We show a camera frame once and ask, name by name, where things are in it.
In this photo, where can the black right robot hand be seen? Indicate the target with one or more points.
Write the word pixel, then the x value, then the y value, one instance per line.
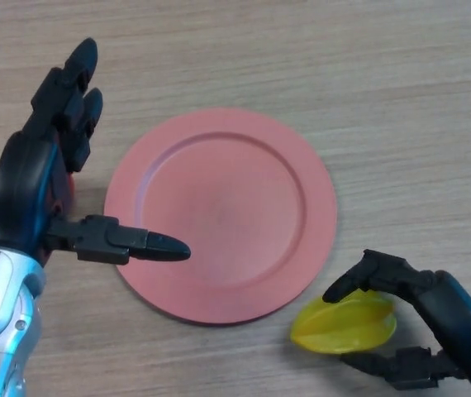
pixel 454 314

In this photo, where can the red apple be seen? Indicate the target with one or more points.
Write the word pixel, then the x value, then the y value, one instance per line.
pixel 71 190

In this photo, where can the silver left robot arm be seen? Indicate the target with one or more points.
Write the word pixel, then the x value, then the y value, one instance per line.
pixel 0 322

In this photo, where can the pink round plate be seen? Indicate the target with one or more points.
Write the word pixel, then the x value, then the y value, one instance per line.
pixel 227 219

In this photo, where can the yellow starfruit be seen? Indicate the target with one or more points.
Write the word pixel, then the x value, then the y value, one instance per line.
pixel 343 326

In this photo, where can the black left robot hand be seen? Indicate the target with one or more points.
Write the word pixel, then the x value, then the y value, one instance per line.
pixel 16 186

